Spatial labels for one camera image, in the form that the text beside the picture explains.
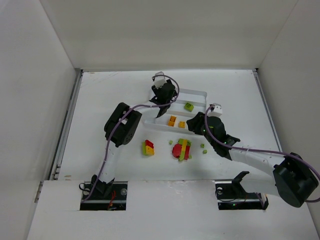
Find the green lego brick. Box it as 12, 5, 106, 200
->
184, 102, 194, 112

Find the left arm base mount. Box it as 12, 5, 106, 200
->
79, 181, 128, 211

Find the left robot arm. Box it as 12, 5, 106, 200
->
90, 73, 180, 197

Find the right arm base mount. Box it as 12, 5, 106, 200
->
214, 171, 269, 211

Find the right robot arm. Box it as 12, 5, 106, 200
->
186, 112, 320, 208

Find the small yellow lego brick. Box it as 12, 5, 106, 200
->
178, 121, 186, 129

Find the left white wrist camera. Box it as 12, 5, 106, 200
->
152, 71, 167, 89

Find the white divided sorting tray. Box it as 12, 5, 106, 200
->
141, 88, 207, 135

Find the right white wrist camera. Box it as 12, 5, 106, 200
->
207, 103, 223, 118

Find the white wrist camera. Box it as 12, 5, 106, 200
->
152, 71, 167, 89
207, 103, 223, 118

